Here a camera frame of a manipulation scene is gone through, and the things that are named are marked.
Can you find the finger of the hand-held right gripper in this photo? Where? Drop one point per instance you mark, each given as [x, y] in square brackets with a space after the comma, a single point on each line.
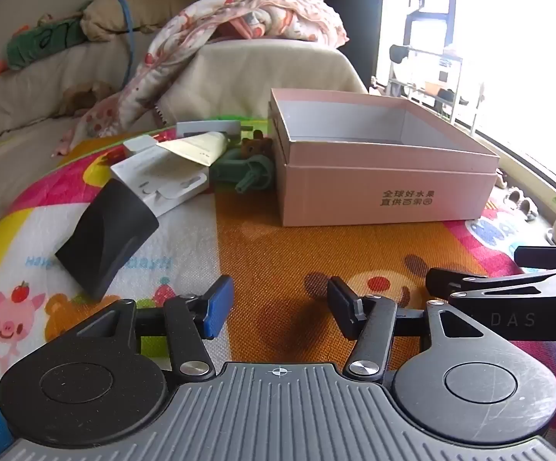
[547, 253]
[479, 284]

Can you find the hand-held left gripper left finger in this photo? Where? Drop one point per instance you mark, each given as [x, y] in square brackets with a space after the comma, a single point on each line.
[218, 308]

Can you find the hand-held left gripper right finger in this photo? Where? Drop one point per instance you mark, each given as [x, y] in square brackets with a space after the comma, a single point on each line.
[341, 308]

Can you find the black plastic nozzle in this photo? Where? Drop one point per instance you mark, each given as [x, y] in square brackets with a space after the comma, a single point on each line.
[105, 235]

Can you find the large white printed box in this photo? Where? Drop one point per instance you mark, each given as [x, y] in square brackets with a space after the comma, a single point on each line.
[162, 183]

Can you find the pink cardboard box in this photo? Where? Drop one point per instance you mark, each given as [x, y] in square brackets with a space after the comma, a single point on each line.
[378, 173]

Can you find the cream squeeze tube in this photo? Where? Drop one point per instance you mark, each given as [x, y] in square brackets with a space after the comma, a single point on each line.
[196, 147]

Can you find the small white box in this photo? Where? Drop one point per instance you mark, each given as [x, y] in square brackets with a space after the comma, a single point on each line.
[138, 146]

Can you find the beige shoe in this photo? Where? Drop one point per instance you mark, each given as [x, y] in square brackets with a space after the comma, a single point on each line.
[527, 210]
[513, 199]

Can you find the colourful cartoon play mat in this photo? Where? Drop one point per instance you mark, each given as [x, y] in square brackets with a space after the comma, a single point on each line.
[268, 249]

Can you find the green plastic clamp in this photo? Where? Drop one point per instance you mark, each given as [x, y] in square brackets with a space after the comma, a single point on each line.
[244, 169]

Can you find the brown bear figurine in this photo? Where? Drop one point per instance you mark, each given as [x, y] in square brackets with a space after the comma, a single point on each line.
[257, 146]

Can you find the white and grey box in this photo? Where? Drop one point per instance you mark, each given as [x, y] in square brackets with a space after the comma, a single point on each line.
[201, 128]

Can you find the metal shoe rack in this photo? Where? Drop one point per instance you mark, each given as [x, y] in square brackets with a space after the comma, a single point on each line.
[453, 87]

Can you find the brown plush toy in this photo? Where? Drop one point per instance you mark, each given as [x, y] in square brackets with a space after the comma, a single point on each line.
[85, 97]

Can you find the floral pink blanket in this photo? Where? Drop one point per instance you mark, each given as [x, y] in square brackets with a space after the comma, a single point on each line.
[172, 43]

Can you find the beige covered sofa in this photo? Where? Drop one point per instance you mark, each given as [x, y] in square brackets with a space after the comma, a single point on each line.
[28, 96]

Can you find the dark curtain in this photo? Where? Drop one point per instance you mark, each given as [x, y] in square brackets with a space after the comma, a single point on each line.
[354, 19]

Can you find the beige pillow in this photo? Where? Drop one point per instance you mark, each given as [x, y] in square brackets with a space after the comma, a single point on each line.
[148, 9]

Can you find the green plush toy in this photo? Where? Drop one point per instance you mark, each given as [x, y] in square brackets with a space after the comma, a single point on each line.
[42, 43]

